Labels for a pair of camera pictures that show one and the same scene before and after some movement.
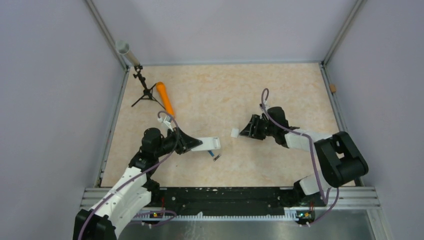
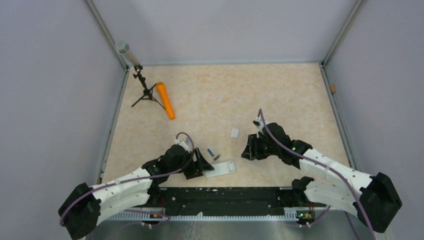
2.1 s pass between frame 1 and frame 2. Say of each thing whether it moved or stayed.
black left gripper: moved
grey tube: stayed
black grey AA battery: stayed
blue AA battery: stayed
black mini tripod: stayed
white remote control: moved
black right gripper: moved
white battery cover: stayed
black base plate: stayed
